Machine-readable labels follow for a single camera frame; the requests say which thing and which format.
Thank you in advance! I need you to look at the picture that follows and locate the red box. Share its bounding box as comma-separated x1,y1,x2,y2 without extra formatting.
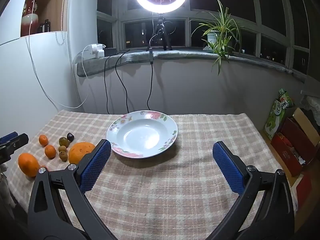
271,117,319,178

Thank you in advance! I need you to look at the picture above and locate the green bag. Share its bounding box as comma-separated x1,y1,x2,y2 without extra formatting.
264,88,295,140

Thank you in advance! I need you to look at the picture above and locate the long white cable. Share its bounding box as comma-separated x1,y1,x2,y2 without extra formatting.
28,0,90,109

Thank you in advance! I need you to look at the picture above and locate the white floral plate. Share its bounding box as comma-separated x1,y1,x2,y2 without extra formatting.
106,110,178,159

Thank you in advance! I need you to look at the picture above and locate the wooden shelf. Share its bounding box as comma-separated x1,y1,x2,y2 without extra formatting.
21,0,68,37

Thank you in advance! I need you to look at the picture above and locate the checkered tablecloth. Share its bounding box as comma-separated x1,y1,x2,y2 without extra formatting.
7,109,297,240

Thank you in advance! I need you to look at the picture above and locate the smooth large orange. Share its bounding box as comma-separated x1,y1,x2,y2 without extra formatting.
18,153,41,178

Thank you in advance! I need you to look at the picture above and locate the person's left hand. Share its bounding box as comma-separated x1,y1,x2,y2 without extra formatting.
0,165,13,207

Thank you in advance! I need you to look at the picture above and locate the white charger cable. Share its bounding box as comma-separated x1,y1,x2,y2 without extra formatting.
73,44,93,78

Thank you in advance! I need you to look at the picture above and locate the black power cable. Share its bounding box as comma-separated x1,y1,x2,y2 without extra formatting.
105,51,130,115
115,51,131,113

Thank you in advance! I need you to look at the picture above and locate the white plant pot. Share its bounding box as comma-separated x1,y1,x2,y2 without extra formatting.
206,31,221,53

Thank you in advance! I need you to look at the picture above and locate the white window frame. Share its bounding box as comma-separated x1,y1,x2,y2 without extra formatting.
96,0,320,83

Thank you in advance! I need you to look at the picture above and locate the red vase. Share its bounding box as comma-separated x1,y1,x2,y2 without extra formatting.
21,0,40,37

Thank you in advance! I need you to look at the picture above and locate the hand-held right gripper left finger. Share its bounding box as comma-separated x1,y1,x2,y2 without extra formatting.
27,139,118,240

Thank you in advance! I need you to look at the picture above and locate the dark bottle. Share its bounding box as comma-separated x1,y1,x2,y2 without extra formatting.
39,19,52,33

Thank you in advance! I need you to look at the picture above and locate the black ring light cable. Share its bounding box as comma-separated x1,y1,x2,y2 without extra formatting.
147,12,167,112

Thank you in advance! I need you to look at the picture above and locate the cardboard box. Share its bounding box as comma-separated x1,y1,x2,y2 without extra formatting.
292,107,320,143

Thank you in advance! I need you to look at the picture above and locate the grey windowsill mat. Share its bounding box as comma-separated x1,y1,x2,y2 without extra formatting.
76,47,307,83

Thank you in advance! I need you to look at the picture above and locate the rough spotted large orange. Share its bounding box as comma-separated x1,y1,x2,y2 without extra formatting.
69,142,97,165

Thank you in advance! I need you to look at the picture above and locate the white cabinet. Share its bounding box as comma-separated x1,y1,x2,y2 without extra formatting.
0,0,78,140

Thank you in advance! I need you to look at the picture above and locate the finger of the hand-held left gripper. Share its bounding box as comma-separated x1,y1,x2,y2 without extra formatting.
0,131,18,145
0,133,29,167

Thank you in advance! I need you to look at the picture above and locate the white bead chain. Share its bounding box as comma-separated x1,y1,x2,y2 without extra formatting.
55,0,68,46

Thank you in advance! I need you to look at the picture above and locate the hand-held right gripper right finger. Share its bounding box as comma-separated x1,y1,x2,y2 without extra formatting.
207,141,295,240

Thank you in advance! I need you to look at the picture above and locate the spider plant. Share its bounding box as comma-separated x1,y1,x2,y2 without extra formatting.
191,0,244,76

